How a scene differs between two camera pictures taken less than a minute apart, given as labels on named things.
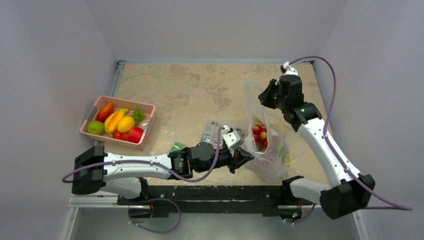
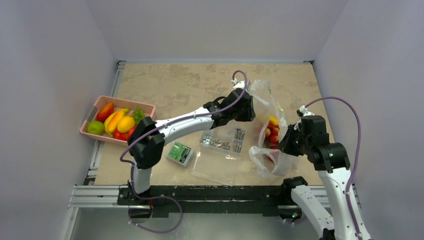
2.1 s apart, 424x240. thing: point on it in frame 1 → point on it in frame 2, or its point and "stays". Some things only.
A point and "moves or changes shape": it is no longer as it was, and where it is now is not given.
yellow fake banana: [125, 110] stays
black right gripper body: [267, 98] → [287, 145]
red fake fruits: [259, 133] → [272, 132]
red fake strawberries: [118, 135] stays
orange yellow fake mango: [112, 124] stays
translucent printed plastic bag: [273, 165] moves or changes shape
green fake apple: [95, 127] stays
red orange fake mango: [106, 111] stays
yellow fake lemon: [125, 124] stays
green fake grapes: [138, 114] stays
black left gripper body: [226, 158] → [244, 115]
